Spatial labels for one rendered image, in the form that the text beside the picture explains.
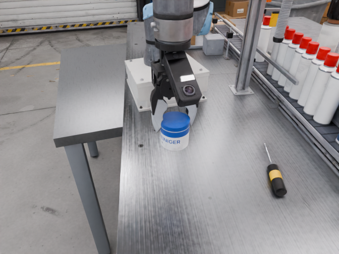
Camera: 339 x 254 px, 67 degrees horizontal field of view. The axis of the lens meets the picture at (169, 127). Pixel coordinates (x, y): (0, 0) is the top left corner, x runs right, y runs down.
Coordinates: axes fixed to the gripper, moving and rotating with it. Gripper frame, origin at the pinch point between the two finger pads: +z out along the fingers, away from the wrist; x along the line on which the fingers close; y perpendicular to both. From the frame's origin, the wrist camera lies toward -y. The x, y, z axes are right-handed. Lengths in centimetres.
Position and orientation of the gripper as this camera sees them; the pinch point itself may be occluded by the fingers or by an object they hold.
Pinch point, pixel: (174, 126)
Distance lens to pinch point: 60.3
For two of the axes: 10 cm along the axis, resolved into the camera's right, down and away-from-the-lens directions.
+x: -9.5, 1.8, -2.4
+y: -3.0, -5.7, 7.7
